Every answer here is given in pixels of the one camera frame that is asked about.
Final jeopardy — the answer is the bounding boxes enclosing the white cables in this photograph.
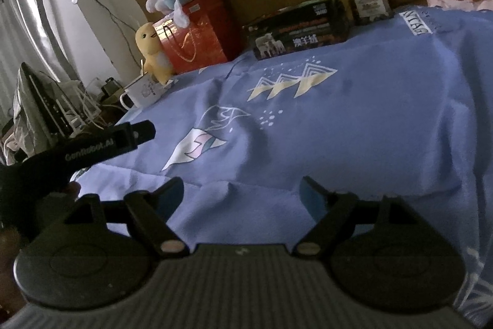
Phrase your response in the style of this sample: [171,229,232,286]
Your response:
[58,76,116,137]

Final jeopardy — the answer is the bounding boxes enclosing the black rectangular box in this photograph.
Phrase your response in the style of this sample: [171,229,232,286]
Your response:
[242,0,352,62]

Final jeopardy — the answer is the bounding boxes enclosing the red gift bag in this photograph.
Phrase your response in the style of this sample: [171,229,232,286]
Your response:
[153,0,231,75]

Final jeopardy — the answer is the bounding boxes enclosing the yellow duck plush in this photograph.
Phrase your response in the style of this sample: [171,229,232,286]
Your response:
[135,23,177,85]

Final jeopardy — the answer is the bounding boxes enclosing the white enamel mug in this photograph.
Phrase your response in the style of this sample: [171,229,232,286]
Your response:
[119,75,169,110]

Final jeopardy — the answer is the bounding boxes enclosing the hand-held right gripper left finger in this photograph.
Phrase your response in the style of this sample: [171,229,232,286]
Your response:
[39,177,189,260]

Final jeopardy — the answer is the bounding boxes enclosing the dark electric device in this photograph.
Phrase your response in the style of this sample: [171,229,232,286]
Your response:
[11,62,79,157]

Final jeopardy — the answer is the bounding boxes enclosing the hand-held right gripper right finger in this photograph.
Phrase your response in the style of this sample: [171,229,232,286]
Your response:
[295,175,443,259]

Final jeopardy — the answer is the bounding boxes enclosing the person's left hand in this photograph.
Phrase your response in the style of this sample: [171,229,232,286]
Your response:
[0,227,28,318]

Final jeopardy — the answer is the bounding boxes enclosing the blue printed bedsheet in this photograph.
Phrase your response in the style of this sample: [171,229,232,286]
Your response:
[77,3,493,329]

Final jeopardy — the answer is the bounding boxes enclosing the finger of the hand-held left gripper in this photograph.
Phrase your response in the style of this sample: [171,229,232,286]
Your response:
[127,121,157,150]

